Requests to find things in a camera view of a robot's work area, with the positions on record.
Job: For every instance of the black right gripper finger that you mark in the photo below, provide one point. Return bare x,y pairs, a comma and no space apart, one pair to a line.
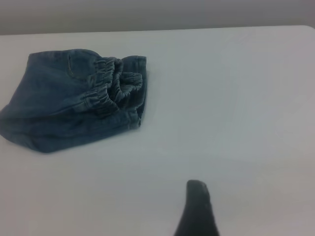
198,211

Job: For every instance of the blue denim shorts basketball print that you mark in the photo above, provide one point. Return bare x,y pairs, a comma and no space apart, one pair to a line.
69,103

